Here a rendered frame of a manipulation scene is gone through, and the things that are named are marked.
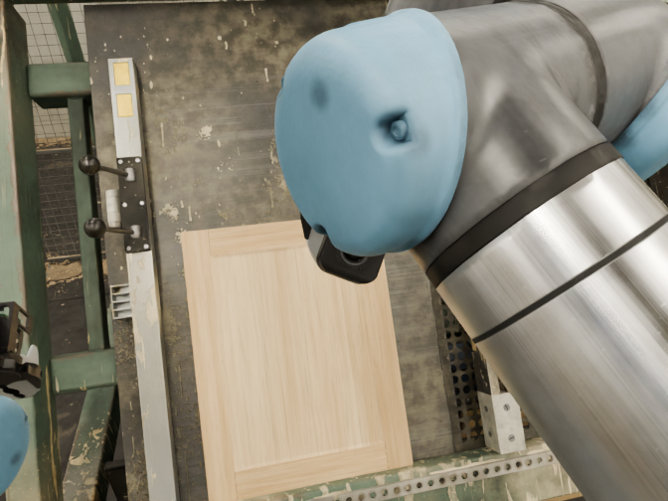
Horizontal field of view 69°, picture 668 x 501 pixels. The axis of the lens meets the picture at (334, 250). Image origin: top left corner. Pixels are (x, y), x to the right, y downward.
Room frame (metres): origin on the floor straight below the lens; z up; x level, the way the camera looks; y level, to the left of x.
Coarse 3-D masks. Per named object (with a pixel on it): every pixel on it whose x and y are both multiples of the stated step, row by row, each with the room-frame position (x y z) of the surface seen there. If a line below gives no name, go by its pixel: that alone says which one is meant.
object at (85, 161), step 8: (80, 160) 0.84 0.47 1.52; (88, 160) 0.84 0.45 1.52; (96, 160) 0.85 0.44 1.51; (80, 168) 0.84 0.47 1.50; (88, 168) 0.83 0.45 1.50; (96, 168) 0.84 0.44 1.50; (104, 168) 0.87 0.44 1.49; (112, 168) 0.89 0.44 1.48; (128, 168) 0.93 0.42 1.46; (128, 176) 0.92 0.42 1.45
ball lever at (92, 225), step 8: (88, 224) 0.77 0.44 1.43; (96, 224) 0.77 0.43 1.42; (104, 224) 0.78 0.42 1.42; (88, 232) 0.76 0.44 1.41; (96, 232) 0.76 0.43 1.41; (104, 232) 0.77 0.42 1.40; (112, 232) 0.80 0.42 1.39; (120, 232) 0.82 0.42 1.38; (128, 232) 0.84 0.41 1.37; (136, 232) 0.85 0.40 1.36
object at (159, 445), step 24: (120, 120) 1.01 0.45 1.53; (120, 144) 0.98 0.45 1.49; (144, 168) 0.97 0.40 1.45; (144, 264) 0.82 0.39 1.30; (144, 288) 0.79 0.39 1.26; (144, 312) 0.76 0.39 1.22; (144, 336) 0.73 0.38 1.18; (144, 360) 0.70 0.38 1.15; (144, 384) 0.67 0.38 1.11; (144, 408) 0.64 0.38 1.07; (168, 408) 0.66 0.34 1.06; (144, 432) 0.61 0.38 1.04; (168, 432) 0.62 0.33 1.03; (168, 456) 0.59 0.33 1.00; (168, 480) 0.56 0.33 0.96
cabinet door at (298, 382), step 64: (192, 256) 0.86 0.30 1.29; (256, 256) 0.89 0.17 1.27; (192, 320) 0.78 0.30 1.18; (256, 320) 0.80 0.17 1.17; (320, 320) 0.81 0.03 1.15; (384, 320) 0.83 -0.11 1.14; (256, 384) 0.71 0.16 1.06; (320, 384) 0.73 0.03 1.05; (384, 384) 0.74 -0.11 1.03; (256, 448) 0.63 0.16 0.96; (320, 448) 0.64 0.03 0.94; (384, 448) 0.65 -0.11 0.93
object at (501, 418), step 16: (480, 352) 0.79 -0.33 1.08; (480, 368) 0.77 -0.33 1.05; (480, 384) 0.76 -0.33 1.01; (496, 384) 0.73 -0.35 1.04; (480, 400) 0.75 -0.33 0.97; (496, 400) 0.71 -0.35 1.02; (512, 400) 0.71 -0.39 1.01; (496, 416) 0.69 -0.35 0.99; (512, 416) 0.69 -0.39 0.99; (496, 432) 0.67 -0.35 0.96; (512, 432) 0.67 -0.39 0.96; (496, 448) 0.65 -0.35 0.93; (512, 448) 0.65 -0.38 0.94
